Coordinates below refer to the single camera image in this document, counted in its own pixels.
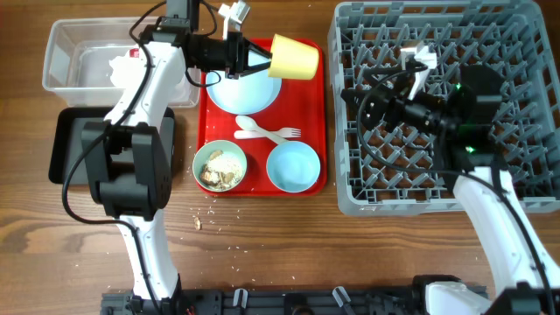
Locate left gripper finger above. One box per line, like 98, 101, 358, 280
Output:
240, 62, 270, 77
241, 38, 272, 60

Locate large light blue plate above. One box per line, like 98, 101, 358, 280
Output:
206, 70, 282, 116

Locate yellow plastic cup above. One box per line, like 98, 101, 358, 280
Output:
268, 34, 319, 81

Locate white plastic spoon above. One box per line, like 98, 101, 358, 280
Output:
235, 115, 287, 144

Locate red snack wrapper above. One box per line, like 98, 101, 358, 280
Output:
129, 48, 139, 58

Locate white plastic fork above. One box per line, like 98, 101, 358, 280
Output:
233, 127, 303, 141

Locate white napkin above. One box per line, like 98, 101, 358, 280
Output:
108, 56, 130, 88

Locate light blue bowl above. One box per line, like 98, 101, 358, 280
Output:
266, 141, 321, 193

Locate green bowl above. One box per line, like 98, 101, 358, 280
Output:
192, 140, 248, 193

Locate rice and food scraps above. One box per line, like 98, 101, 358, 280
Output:
199, 150, 244, 191

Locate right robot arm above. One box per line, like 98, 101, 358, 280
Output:
341, 62, 559, 314

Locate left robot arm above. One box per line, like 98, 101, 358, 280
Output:
75, 1, 275, 313

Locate grey dishwasher rack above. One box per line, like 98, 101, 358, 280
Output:
328, 1, 559, 216

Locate clear plastic waste bin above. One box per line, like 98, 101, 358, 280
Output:
42, 16, 203, 109

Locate black food waste tray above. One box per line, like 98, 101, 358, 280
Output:
48, 107, 175, 184

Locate red serving tray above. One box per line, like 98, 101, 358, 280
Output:
197, 60, 327, 197

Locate food crumb on table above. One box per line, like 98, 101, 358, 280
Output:
194, 217, 202, 230

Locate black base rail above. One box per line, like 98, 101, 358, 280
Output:
100, 286, 489, 315

